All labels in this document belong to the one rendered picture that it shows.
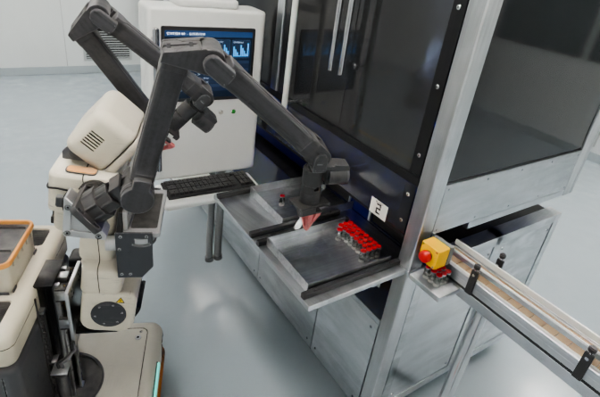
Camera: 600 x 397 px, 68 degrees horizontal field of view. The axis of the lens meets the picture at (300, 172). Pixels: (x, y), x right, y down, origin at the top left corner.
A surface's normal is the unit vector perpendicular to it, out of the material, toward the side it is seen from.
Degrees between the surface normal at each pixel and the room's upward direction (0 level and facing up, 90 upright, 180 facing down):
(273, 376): 0
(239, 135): 90
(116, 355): 0
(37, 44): 90
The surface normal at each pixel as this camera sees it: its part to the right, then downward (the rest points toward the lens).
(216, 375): 0.12, -0.88
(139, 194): 0.26, 0.59
